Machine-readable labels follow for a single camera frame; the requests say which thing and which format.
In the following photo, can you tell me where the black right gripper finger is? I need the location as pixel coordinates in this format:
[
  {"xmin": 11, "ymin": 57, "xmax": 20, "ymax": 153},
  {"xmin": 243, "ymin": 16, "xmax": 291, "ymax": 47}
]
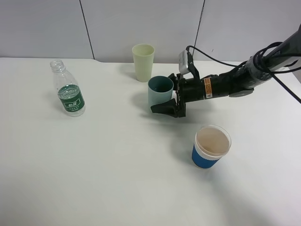
[
  {"xmin": 169, "ymin": 73, "xmax": 178, "ymax": 91},
  {"xmin": 150, "ymin": 98, "xmax": 178, "ymax": 118}
]

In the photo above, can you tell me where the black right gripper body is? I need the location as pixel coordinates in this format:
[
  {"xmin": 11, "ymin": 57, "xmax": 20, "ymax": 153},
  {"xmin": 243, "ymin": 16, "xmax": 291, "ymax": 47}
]
[{"xmin": 175, "ymin": 74, "xmax": 213, "ymax": 118}]

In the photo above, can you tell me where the teal blue plastic cup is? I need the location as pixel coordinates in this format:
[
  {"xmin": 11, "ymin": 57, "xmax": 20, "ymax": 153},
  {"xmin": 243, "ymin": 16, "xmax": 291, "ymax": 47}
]
[{"xmin": 148, "ymin": 76, "xmax": 174, "ymax": 113}]

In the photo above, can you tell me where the clear green-label water bottle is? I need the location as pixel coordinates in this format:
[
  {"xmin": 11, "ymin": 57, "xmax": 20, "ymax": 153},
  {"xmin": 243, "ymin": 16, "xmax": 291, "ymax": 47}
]
[{"xmin": 50, "ymin": 59, "xmax": 86, "ymax": 117}]

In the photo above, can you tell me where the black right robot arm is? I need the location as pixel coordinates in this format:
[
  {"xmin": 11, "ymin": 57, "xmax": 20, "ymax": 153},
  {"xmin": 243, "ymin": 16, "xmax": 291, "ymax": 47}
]
[{"xmin": 150, "ymin": 30, "xmax": 301, "ymax": 118}]

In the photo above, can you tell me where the pale yellow plastic cup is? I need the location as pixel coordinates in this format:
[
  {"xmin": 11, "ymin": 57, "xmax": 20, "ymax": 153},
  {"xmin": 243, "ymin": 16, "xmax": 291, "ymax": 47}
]
[{"xmin": 132, "ymin": 44, "xmax": 155, "ymax": 82}]

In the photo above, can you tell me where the blue sleeved paper cup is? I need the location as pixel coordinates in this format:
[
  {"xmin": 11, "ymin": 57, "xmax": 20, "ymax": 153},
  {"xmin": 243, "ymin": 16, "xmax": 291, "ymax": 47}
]
[{"xmin": 191, "ymin": 125, "xmax": 231, "ymax": 169}]

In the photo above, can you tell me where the black right camera cable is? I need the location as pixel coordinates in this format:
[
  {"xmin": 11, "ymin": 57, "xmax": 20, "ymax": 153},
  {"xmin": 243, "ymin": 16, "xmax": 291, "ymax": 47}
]
[{"xmin": 185, "ymin": 41, "xmax": 301, "ymax": 104}]

